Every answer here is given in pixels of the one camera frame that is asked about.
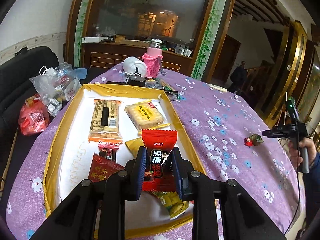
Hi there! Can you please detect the red plastic bag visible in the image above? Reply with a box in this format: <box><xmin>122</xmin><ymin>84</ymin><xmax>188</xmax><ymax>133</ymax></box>
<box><xmin>18</xmin><ymin>94</ymin><xmax>50</xmax><ymax>135</ymax></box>

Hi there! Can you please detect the black cable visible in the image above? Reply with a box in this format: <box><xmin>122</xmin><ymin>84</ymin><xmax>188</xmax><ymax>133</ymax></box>
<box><xmin>283</xmin><ymin>142</ymin><xmax>302</xmax><ymax>235</ymax></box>

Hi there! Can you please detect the gold gift box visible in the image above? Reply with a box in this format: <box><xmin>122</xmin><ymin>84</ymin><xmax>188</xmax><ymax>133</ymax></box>
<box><xmin>43</xmin><ymin>83</ymin><xmax>207</xmax><ymax>239</ymax></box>

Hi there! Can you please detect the yellow pastry packet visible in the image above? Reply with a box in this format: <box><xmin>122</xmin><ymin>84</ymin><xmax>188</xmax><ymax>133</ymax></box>
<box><xmin>125</xmin><ymin>100</ymin><xmax>167</xmax><ymax>132</ymax></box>

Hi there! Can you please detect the green seaweed snack packet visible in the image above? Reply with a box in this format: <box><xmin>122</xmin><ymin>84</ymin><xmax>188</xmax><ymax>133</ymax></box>
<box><xmin>152</xmin><ymin>191</ymin><xmax>189</xmax><ymax>219</ymax></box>

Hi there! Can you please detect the pink sleeved bottle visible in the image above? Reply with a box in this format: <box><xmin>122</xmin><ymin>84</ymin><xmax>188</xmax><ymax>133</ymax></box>
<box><xmin>142</xmin><ymin>38</ymin><xmax>163</xmax><ymax>77</ymax></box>

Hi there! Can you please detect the person's right hand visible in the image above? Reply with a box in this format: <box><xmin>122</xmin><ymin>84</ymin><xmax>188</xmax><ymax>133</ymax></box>
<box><xmin>289</xmin><ymin>138</ymin><xmax>317</xmax><ymax>170</ymax></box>

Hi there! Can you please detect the white tube on table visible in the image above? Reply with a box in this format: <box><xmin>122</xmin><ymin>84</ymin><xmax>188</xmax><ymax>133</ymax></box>
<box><xmin>208</xmin><ymin>84</ymin><xmax>227</xmax><ymax>93</ymax></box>

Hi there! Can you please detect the dark red black candy packet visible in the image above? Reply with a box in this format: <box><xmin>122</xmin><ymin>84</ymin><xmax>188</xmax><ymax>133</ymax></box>
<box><xmin>98</xmin><ymin>142</ymin><xmax>120</xmax><ymax>162</ymax></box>

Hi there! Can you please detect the dark red snack packet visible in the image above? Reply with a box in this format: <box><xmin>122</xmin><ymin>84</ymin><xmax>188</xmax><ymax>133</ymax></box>
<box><xmin>88</xmin><ymin>154</ymin><xmax>125</xmax><ymax>183</ymax></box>

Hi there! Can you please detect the red black sugar candy packet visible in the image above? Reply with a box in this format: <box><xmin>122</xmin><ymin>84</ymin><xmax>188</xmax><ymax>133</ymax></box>
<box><xmin>142</xmin><ymin>129</ymin><xmax>177</xmax><ymax>192</ymax></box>

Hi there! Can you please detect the white round device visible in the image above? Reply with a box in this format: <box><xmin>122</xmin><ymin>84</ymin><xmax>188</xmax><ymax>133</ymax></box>
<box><xmin>123</xmin><ymin>56</ymin><xmax>147</xmax><ymax>77</ymax></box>

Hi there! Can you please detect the olive yellow snack packet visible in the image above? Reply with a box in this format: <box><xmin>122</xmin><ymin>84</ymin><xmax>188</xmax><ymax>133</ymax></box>
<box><xmin>125</xmin><ymin>137</ymin><xmax>144</xmax><ymax>158</ymax></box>

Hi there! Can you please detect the clear plastic bag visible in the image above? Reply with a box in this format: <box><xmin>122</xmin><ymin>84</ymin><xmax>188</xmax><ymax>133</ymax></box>
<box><xmin>29</xmin><ymin>62</ymin><xmax>87</xmax><ymax>117</ymax></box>

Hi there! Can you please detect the person in background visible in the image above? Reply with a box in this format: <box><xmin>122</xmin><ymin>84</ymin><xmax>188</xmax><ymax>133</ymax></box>
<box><xmin>227</xmin><ymin>61</ymin><xmax>247</xmax><ymax>94</ymax></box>

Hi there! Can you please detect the black sofa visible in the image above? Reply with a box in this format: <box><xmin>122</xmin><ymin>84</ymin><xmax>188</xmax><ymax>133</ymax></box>
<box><xmin>0</xmin><ymin>45</ymin><xmax>61</xmax><ymax>140</ymax></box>

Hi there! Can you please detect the purple floral tablecloth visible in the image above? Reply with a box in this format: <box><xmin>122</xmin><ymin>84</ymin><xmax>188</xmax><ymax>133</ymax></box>
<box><xmin>4</xmin><ymin>71</ymin><xmax>305</xmax><ymax>239</ymax></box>

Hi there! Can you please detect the beige cracker packet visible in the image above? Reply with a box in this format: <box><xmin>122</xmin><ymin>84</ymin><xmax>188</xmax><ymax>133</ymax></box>
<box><xmin>88</xmin><ymin>99</ymin><xmax>123</xmax><ymax>144</ymax></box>

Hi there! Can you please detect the green white snack packet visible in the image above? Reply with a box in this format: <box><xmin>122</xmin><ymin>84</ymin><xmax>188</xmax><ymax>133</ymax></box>
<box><xmin>244</xmin><ymin>134</ymin><xmax>264</xmax><ymax>147</ymax></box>

